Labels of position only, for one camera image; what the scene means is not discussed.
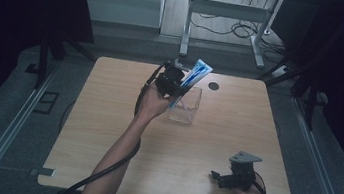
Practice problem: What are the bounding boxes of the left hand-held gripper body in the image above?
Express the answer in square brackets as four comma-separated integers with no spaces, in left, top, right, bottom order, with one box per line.
[152,55,196,101]

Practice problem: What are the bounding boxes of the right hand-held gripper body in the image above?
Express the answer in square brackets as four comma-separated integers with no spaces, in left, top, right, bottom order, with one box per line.
[221,148,264,194]

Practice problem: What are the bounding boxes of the clear square plastic cup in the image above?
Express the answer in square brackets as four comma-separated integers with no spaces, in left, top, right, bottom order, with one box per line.
[166,82,204,127]

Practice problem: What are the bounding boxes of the blue and white toothpaste tube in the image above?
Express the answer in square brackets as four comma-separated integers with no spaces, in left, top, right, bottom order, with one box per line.
[167,55,215,115]

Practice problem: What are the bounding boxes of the person's left hand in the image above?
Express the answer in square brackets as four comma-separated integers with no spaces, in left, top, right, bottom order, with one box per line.
[134,80,179,125]

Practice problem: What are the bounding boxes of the black round table grommet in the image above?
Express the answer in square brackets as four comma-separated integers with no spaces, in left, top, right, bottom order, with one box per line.
[207,81,221,92]

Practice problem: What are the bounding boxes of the black metal stand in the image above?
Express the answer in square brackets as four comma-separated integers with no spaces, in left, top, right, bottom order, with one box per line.
[22,27,99,98]
[249,52,334,133]

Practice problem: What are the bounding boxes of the white power strip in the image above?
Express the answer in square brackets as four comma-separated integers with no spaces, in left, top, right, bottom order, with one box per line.
[270,63,291,81]

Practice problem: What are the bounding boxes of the aluminium floor rail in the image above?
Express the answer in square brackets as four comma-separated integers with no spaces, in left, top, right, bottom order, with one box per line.
[0,53,62,194]
[280,96,344,194]

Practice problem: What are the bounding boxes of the black cables on floor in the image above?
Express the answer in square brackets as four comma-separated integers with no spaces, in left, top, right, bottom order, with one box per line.
[185,0,296,66]

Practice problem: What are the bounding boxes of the white metal desk frame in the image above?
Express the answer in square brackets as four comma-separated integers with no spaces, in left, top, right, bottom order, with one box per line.
[178,0,285,71]

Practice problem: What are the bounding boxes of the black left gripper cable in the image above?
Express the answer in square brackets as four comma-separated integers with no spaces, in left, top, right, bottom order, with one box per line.
[51,48,172,194]

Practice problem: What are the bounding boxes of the thin dark floor cable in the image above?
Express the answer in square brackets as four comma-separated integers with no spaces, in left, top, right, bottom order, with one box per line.
[57,97,78,136]

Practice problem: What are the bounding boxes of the grey table corner bracket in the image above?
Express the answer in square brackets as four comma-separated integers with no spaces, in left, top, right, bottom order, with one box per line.
[28,165,58,181]

